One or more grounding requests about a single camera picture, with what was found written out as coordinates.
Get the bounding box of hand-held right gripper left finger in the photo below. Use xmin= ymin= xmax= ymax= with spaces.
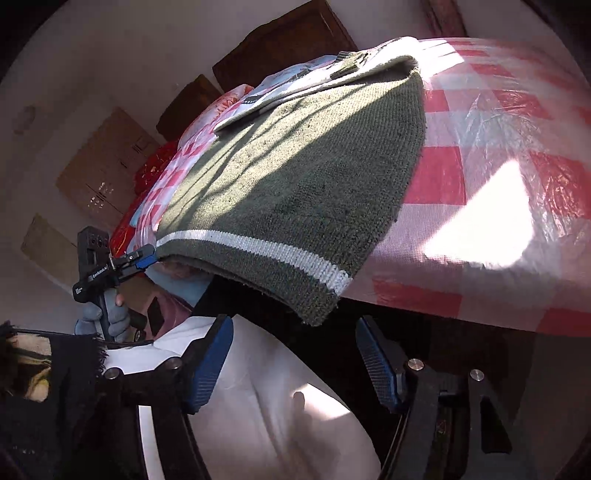
xmin=99 ymin=314 xmax=235 ymax=480

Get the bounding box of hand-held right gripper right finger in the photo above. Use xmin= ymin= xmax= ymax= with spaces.
xmin=355 ymin=316 xmax=539 ymax=480

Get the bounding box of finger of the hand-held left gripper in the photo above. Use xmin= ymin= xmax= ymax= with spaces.
xmin=113 ymin=244 xmax=157 ymax=265
xmin=117 ymin=256 xmax=159 ymax=282

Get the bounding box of green knitted sweater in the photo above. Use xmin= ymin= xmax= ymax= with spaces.
xmin=154 ymin=39 xmax=428 ymax=328

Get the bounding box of person's left hand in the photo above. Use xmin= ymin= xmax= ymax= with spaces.
xmin=75 ymin=293 xmax=133 ymax=343

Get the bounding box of flat cardboard piece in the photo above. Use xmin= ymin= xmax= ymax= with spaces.
xmin=21 ymin=213 xmax=80 ymax=278

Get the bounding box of pink garment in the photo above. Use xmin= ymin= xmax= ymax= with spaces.
xmin=145 ymin=286 xmax=197 ymax=340

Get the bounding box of red patterned blanket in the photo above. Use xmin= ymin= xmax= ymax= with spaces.
xmin=111 ymin=141 xmax=181 ymax=259

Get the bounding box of person's white garment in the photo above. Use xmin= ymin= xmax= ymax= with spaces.
xmin=106 ymin=314 xmax=384 ymax=480

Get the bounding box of large cardboard box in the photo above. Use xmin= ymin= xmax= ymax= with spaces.
xmin=56 ymin=107 xmax=160 ymax=222

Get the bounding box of dark fringed cloth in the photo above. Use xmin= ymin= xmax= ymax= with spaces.
xmin=0 ymin=320 xmax=139 ymax=480

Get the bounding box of small wooden headboard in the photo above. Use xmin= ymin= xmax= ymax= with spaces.
xmin=156 ymin=74 xmax=222 ymax=141

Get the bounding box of pink floral pillow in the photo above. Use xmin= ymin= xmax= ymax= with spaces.
xmin=178 ymin=84 xmax=254 ymax=144

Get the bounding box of red white checked bed sheet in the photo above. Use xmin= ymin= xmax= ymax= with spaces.
xmin=131 ymin=37 xmax=591 ymax=337

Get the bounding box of large wooden headboard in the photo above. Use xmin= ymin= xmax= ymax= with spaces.
xmin=212 ymin=0 xmax=358 ymax=90

